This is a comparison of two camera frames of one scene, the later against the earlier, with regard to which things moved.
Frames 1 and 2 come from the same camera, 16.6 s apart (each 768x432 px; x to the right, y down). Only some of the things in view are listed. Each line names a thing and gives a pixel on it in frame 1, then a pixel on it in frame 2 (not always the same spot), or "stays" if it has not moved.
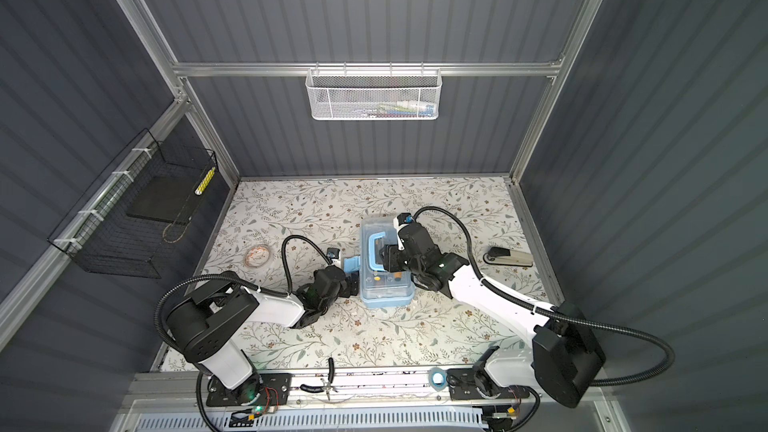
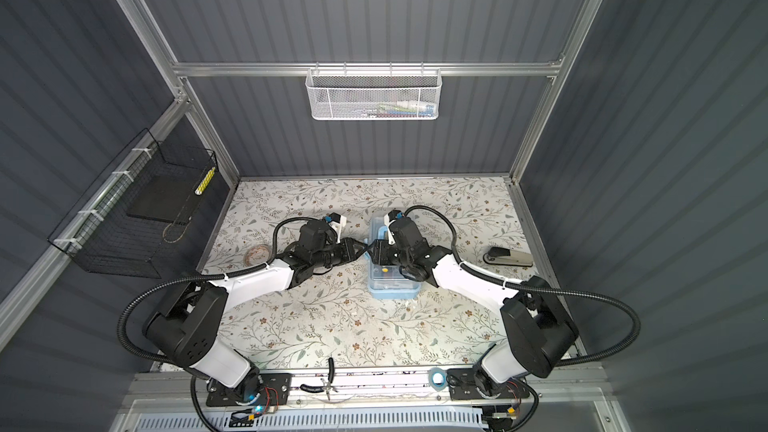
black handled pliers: [327, 388] stays
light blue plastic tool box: [352, 264] → [394, 289]
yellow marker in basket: [205, 181] stays
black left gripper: [354, 284] → [353, 254]
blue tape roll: [437, 377] stays
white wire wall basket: [367, 94] stays
